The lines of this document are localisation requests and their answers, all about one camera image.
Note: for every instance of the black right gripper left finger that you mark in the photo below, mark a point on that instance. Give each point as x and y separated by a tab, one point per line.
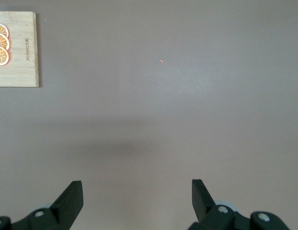
67	203

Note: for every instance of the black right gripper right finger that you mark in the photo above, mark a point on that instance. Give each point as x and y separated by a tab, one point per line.
202	203

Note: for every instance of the orange slice toy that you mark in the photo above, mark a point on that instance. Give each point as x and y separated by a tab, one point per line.
1	41
0	56
1	28

